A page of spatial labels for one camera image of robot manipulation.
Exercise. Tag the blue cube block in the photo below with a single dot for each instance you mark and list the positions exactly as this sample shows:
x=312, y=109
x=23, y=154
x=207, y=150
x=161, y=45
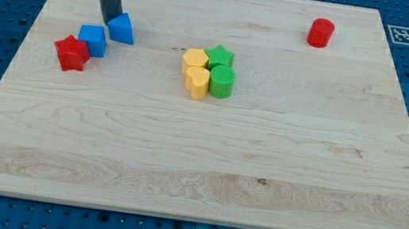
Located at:
x=94, y=36

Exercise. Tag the wooden board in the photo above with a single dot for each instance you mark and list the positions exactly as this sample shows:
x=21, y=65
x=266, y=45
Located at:
x=310, y=138

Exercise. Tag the white fiducial marker tag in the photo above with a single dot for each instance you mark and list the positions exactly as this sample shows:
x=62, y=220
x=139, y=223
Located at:
x=398, y=34

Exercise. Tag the yellow heart block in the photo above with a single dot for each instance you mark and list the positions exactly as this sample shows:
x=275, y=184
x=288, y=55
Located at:
x=197, y=82

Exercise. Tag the blue triangle block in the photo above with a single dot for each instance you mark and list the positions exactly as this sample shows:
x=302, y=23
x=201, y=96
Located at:
x=121, y=29

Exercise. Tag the green star block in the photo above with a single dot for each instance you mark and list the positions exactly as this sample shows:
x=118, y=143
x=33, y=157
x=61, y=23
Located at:
x=219, y=56

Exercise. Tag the green cylinder block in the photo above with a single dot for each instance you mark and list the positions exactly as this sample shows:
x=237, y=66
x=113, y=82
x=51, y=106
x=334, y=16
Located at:
x=221, y=81

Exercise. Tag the red star block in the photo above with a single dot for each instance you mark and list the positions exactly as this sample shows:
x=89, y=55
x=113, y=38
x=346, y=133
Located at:
x=72, y=53

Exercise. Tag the yellow pentagon block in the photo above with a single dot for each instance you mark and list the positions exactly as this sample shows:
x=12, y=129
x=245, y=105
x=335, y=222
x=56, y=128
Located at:
x=194, y=58

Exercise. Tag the red cylinder block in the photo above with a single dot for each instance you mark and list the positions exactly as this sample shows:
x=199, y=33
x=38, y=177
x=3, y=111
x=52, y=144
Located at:
x=320, y=33

